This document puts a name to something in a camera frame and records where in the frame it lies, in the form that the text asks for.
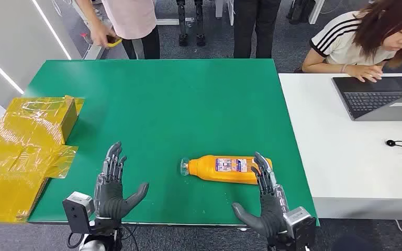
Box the yellow taped cardboard box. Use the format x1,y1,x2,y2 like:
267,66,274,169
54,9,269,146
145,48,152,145
0,95,85,223

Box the black bag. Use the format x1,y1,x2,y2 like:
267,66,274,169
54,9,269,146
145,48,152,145
286,0,317,25

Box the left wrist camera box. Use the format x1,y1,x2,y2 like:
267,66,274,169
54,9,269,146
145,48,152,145
62,191,96,235

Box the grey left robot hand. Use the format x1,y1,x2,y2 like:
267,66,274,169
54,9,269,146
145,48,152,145
93,141,150,222

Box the yellow hand-held item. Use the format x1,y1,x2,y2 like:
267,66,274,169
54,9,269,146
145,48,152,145
106,36,123,49

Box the seated person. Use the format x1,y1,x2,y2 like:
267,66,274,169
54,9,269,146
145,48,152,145
301,0,402,84

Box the grey laptop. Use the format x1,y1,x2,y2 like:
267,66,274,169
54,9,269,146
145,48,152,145
331,76,402,122

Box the white desk leg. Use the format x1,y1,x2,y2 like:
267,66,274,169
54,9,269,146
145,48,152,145
308,0,326,25

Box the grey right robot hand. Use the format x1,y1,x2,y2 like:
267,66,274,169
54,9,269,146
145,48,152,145
231,152,290,239

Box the orange detergent bottle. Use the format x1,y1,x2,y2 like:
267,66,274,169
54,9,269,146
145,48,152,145
180,155,273,185

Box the black robot stand legs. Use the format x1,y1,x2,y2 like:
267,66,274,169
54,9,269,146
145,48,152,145
176,0,207,48

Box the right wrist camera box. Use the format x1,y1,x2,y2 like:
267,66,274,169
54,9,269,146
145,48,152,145
284,207,317,251

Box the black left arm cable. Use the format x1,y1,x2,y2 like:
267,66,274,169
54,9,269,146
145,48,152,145
66,232,84,250

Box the standing person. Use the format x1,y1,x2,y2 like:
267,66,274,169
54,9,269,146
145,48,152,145
232,0,282,59
75,0,161,60

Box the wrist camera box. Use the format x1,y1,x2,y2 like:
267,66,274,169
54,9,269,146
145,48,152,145
62,191,96,235
284,207,317,251

